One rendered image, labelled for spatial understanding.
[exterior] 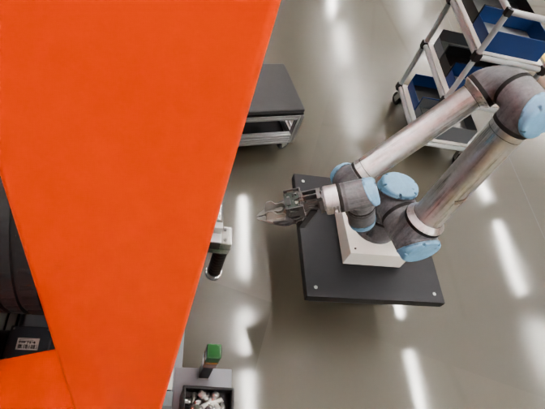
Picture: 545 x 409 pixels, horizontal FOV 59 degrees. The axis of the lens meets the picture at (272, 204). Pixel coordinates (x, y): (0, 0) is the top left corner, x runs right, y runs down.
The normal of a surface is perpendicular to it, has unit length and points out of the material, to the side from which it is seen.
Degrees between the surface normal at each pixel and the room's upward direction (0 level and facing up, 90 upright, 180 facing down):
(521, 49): 90
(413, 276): 0
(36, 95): 90
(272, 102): 0
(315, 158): 0
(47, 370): 36
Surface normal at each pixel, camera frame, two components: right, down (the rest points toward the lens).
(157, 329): 0.04, 0.82
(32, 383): -0.37, -0.52
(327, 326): 0.25, -0.56
